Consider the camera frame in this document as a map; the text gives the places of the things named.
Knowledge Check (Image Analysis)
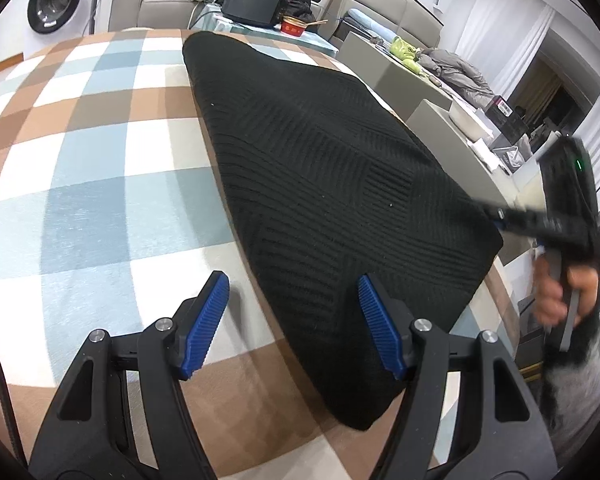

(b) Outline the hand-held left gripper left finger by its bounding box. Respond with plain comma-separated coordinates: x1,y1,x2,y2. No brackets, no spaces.
27,270,231,480

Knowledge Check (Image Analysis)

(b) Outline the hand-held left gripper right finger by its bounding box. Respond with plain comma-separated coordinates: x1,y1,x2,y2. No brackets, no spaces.
357,274,563,480

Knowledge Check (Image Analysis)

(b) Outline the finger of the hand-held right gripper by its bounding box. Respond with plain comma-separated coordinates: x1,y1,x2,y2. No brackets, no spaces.
472,200,513,233

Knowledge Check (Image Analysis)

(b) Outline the black knit sweater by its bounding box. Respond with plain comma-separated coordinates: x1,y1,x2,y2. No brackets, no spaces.
181,30,505,432

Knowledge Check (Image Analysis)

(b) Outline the person's right forearm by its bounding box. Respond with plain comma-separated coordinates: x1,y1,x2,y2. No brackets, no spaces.
540,305,600,466

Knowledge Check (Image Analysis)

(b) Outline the person's right hand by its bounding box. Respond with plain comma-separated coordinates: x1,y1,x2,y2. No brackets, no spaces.
532,252,600,328

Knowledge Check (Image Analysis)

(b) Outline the grey storage box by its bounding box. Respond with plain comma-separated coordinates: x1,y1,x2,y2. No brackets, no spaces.
407,99,538,266

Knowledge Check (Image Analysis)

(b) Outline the white rectangular tray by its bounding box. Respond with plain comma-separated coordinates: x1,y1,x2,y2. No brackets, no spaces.
447,102,496,141

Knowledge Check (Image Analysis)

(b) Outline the black box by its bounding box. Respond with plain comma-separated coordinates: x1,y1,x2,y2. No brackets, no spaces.
485,96,528,143

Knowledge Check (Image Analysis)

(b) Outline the grey puffer jacket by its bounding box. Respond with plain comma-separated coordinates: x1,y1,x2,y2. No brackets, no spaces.
417,47,496,106

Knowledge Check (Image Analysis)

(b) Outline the checked blanket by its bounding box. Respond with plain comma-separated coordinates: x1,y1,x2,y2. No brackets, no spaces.
0,27,523,480

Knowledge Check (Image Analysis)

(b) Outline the white curtain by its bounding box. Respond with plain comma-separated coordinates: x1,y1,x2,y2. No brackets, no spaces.
455,0,561,96

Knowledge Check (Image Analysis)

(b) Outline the green plush toy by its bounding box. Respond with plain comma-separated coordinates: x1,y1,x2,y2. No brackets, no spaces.
389,40,423,73

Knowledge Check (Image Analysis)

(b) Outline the grey bench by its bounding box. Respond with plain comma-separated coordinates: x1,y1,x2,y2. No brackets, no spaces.
337,31,453,116

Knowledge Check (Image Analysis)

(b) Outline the grey padded headboard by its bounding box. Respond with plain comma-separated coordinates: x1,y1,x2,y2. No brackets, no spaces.
330,0,443,51

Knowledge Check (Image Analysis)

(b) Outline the light blue pillow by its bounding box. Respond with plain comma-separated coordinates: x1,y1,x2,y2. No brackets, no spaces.
347,8,381,31

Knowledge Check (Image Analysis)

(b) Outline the red bowl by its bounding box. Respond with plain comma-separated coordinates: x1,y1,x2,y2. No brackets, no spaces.
281,16,311,36

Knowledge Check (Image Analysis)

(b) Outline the grey sofa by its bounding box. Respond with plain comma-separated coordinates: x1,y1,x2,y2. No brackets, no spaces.
107,0,331,43

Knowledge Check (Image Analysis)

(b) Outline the black monitor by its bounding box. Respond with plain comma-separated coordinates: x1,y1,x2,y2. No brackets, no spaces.
221,0,286,28

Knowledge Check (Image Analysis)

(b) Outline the white washing machine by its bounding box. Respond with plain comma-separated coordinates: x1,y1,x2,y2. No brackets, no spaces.
22,0,98,56

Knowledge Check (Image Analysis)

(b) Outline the black cable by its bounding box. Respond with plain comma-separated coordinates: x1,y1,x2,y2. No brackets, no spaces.
0,320,31,466

